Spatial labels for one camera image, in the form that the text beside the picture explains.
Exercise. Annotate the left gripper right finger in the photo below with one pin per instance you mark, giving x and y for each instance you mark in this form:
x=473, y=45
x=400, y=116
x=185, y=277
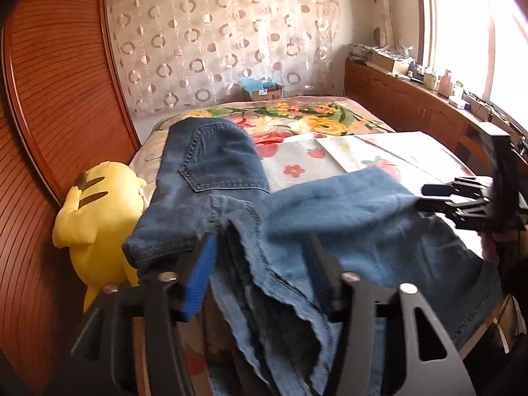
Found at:
x=396, y=325

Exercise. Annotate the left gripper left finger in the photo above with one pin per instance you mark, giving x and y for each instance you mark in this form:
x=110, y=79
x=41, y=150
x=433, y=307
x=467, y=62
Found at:
x=128, y=343

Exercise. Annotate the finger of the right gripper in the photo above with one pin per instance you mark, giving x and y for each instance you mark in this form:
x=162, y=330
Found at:
x=466, y=187
x=449, y=207

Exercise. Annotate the blue denim jeans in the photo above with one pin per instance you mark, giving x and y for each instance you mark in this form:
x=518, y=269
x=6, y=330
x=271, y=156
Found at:
x=271, y=335

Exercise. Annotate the person right hand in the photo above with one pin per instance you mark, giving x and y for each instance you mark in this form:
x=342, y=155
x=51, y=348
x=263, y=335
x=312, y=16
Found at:
x=510, y=245

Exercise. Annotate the white strawberry print sheet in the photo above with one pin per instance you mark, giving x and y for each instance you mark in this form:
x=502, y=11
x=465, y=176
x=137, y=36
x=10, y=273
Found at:
x=413, y=159

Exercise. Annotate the white tissue box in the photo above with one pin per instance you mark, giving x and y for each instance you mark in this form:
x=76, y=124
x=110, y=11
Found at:
x=457, y=102

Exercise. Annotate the long wooden cabinet counter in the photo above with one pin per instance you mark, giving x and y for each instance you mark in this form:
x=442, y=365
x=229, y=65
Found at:
x=407, y=107

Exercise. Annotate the pink bottle on counter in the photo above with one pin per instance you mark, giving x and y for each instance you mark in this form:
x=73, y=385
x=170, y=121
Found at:
x=445, y=88

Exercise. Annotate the white mug on counter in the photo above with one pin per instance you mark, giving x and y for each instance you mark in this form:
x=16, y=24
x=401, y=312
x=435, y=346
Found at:
x=430, y=81

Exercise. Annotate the yellow Pikachu plush toy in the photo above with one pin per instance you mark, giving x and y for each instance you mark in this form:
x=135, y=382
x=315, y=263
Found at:
x=99, y=213

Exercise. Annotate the cardboard box on counter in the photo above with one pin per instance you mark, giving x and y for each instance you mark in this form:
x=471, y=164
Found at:
x=395, y=64

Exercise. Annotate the pink circle pattern curtain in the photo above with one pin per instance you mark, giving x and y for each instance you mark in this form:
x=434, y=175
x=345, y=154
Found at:
x=173, y=55

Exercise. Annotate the window with wooden frame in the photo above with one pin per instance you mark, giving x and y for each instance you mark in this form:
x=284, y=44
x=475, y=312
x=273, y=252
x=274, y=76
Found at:
x=483, y=44

